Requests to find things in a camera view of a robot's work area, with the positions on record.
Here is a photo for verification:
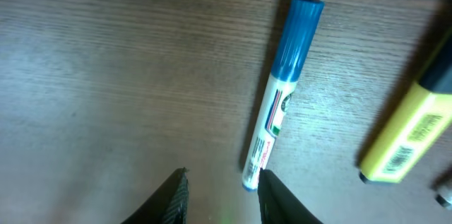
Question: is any black cap whiteboard marker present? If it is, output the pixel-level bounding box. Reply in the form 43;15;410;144
435;181;451;210

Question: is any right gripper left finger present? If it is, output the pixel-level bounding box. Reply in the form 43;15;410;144
121;167;189;224

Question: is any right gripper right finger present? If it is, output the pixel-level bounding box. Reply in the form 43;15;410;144
258;169;322;224

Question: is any yellow highlighter dark cap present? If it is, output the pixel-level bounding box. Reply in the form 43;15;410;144
359;31;451;184

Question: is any blue cap whiteboard marker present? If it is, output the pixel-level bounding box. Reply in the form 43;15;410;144
242;0;324;191

